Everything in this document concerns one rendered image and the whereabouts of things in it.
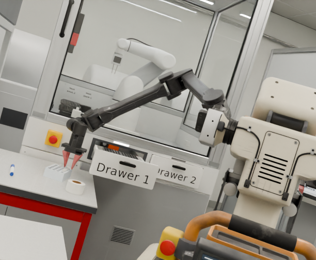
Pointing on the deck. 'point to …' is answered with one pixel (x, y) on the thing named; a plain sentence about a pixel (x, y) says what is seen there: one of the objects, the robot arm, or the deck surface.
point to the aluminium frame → (251, 34)
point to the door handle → (66, 18)
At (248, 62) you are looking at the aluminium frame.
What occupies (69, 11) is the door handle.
